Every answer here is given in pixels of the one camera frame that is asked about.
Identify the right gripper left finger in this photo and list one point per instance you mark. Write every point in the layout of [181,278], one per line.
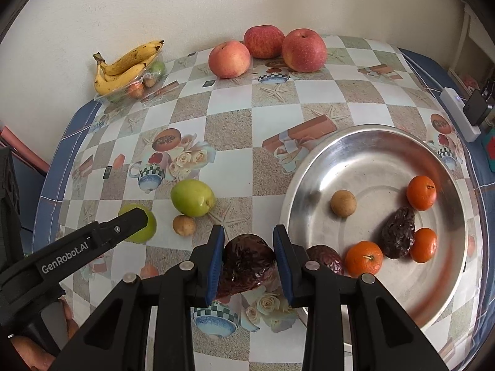
[115,336]

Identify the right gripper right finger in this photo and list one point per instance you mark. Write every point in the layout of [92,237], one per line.
[383,335]

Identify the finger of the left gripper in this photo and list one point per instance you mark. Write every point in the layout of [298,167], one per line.
[116,227]

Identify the small tangerine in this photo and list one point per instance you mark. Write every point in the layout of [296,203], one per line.
[425,245]

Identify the small longan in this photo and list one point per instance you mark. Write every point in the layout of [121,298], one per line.
[343,203]
[184,226]

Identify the left green jujube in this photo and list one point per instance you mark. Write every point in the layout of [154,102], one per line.
[145,234]

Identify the green jujube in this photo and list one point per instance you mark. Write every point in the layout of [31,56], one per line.
[145,234]
[193,198]

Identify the right green jujube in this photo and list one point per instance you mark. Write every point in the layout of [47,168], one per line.
[193,198]

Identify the red chair back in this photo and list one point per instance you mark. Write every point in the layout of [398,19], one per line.
[23,150]

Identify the large steel round tray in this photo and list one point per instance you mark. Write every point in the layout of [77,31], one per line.
[376,163]

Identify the lower yellow banana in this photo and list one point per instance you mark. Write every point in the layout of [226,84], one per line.
[106,84]

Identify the yellow banana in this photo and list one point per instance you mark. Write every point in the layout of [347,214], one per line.
[106,84]
[131,58]

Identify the checkered patterned tablecloth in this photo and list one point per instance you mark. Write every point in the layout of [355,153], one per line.
[212,130]

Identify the upper yellow banana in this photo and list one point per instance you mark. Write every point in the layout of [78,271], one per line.
[131,58]

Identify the clear plastic fruit tray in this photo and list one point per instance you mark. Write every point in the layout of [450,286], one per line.
[135,89]

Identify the teal box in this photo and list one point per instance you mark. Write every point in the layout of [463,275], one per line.
[488,143]

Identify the pale pink apple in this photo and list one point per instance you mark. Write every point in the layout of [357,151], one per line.
[229,59]

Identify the white power strip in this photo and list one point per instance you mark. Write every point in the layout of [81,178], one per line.
[454,105]

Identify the black power adapter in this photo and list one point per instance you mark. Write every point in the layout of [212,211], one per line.
[477,108]

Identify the middle red apple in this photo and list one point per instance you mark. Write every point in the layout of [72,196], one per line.
[264,41]

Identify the red apple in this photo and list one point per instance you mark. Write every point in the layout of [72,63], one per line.
[264,41]
[303,50]

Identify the white wooden chair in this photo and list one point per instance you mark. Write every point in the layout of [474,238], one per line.
[473,62]

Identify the right red apple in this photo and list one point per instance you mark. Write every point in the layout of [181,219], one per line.
[303,50]

